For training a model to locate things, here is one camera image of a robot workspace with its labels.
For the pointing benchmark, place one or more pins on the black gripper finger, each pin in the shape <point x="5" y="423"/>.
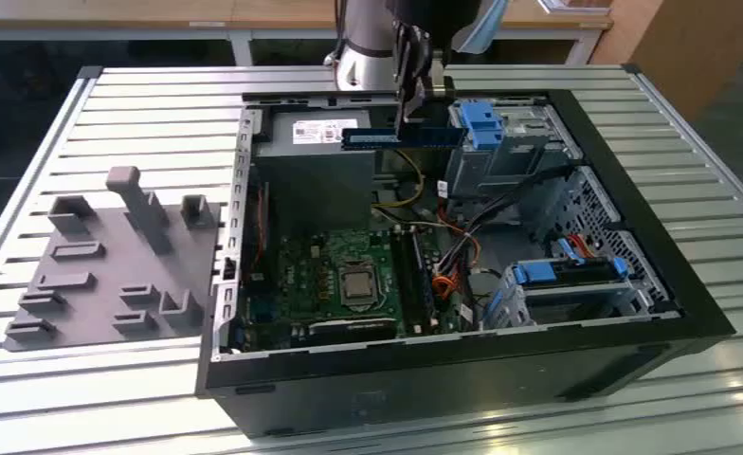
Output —
<point x="441" y="85"/>
<point x="410" y="71"/>

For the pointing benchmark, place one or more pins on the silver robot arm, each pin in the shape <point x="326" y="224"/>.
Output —
<point x="366" y="28"/>

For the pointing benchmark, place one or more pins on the blue drive bay latch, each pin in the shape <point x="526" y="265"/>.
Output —
<point x="482" y="125"/>

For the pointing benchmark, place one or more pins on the grey power supply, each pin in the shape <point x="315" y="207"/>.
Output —
<point x="308" y="189"/>

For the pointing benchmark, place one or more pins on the wooden cabinet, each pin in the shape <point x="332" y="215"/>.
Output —
<point x="694" y="47"/>

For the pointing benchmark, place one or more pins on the blue disk carrier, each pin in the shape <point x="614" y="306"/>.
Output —
<point x="535" y="274"/>

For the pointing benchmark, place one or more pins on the round black speaker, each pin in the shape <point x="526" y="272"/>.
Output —
<point x="486" y="284"/>

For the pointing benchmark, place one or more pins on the green motherboard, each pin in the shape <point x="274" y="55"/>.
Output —
<point x="295" y="265"/>

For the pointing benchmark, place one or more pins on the silver CPU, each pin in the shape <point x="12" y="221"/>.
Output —
<point x="358" y="287"/>

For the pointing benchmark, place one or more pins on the black graphics card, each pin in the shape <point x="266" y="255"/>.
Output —
<point x="352" y="328"/>

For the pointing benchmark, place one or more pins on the black PC case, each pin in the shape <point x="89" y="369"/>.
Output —
<point x="410" y="379"/>

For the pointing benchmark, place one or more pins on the grey parts rack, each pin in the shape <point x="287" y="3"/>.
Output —
<point x="105" y="284"/>

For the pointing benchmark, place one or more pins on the white desk frame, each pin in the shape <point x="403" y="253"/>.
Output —
<point x="156" y="26"/>

